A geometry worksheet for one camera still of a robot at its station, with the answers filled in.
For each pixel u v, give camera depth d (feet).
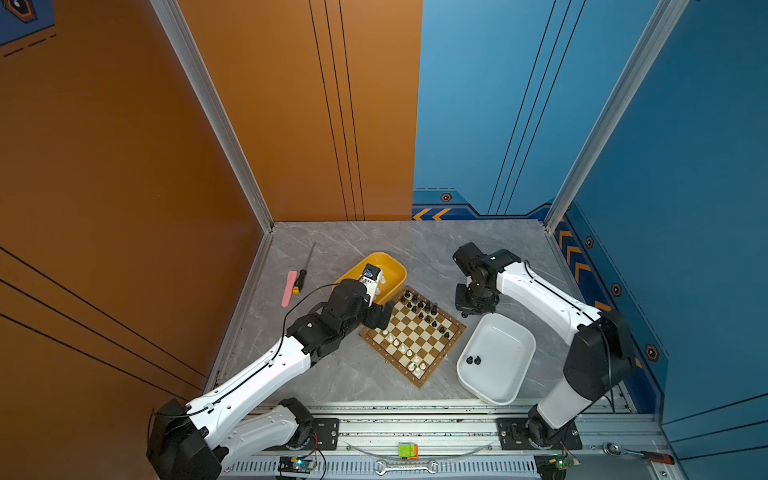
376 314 2.21
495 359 2.83
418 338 2.90
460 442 2.39
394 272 3.38
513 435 2.39
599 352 1.46
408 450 2.28
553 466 2.32
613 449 2.28
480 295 2.31
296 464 2.32
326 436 2.42
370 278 2.15
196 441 1.26
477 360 2.77
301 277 3.38
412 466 2.28
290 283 3.33
